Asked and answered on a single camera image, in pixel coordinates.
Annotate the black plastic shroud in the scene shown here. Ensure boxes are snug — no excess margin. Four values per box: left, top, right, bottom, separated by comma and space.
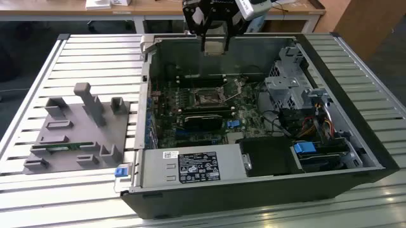
238, 137, 305, 178

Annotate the blue disk carrier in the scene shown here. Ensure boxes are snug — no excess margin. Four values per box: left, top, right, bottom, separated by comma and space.
293, 142, 318, 155

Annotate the silver CPU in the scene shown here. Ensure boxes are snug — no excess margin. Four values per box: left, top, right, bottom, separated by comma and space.
204, 42, 226, 57

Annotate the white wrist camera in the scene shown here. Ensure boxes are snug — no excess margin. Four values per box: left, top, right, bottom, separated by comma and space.
236, 0, 274, 21

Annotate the silver heat sink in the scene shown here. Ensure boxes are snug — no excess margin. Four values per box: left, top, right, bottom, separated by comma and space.
227, 132, 244, 144

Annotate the pale blue teach pendant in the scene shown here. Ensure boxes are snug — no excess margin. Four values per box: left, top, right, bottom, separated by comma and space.
246, 14, 268, 33

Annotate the grey parts rack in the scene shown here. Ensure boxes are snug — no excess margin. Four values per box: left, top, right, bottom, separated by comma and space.
24, 82, 132, 176

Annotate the wooden desk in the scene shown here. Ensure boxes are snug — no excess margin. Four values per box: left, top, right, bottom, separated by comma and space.
0, 0, 327, 34

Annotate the silver drive cage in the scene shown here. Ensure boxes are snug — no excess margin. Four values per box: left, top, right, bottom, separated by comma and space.
264, 46, 334, 110

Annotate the black CPU socket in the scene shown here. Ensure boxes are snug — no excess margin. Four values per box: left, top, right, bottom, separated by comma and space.
194, 87, 227, 107

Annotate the black graphics card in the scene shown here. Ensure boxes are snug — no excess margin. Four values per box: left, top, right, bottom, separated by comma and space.
183, 115, 223, 131

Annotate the black RAM stick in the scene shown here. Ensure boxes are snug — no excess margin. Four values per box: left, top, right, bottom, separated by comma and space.
180, 107, 231, 116

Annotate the wooden cabinet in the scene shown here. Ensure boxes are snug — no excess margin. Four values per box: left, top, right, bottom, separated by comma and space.
314, 0, 406, 61

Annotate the green RAM stick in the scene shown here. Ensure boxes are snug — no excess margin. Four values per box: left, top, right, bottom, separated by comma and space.
31, 142, 96, 152

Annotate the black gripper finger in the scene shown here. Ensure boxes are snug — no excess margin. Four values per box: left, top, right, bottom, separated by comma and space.
199, 9, 215, 52
219, 9, 235, 52

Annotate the coloured wire bundle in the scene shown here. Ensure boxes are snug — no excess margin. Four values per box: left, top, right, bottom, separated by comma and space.
298, 102, 337, 140

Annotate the silver power supply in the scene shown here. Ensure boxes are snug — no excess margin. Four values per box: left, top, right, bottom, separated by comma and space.
139, 143, 248, 188

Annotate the green motherboard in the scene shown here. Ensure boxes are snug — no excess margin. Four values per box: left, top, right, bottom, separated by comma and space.
146, 76, 270, 149

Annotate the black PC case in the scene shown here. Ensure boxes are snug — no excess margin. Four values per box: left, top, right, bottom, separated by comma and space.
119, 32, 401, 220

